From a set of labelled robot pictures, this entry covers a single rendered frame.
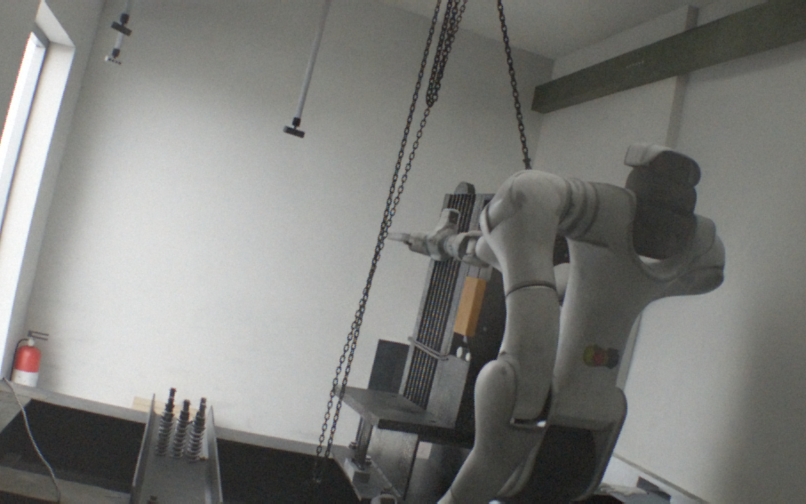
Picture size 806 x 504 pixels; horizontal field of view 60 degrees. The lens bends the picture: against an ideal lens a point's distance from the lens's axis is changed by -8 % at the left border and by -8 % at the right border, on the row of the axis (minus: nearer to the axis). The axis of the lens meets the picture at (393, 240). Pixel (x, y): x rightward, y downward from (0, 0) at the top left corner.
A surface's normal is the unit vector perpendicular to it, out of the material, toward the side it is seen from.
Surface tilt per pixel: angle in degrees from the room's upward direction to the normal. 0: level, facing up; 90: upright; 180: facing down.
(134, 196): 90
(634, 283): 129
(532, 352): 85
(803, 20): 90
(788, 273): 90
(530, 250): 70
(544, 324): 76
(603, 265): 119
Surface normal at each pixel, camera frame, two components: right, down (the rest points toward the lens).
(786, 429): -0.94, -0.23
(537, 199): 0.43, -0.36
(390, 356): 0.44, 0.07
